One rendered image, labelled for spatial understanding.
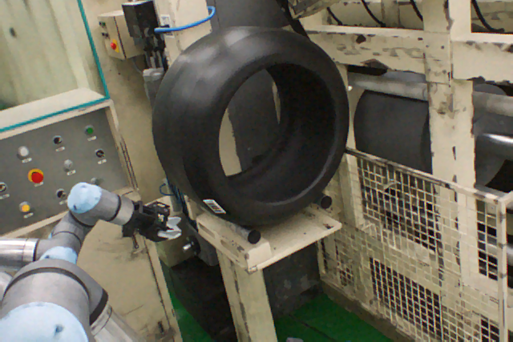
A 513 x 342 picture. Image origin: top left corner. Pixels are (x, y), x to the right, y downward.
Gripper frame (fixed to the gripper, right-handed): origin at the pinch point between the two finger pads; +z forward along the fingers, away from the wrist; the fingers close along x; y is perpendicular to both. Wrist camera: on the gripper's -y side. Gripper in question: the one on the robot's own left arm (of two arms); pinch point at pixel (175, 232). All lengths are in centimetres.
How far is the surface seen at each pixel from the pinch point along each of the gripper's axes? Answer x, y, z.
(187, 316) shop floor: 10, -94, 98
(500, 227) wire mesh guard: -13, 78, 42
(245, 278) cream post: 4, -22, 59
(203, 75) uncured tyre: 29.6, 31.7, -19.2
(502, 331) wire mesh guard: -34, 64, 65
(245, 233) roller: 0.1, 12.7, 17.0
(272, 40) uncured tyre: 40, 47, -7
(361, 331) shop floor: -11, -11, 127
